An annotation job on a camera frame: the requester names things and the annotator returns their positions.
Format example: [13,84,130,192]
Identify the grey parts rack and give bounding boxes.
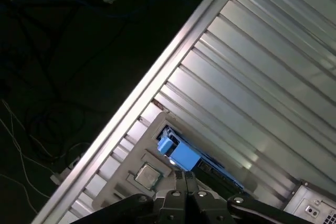
[91,112,253,209]

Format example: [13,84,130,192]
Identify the hard disk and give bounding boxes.
[156,126,245,191]

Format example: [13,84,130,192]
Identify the silver CPU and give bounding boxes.
[135,163,161,189]

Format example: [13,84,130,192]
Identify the black open PC case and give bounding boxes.
[283,180,336,224]

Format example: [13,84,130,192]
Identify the thin white floor cable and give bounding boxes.
[0,98,57,214]

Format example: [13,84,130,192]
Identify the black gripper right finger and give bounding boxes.
[185,171,324,224]

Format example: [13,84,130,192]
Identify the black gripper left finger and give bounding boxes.
[70,170,188,224]

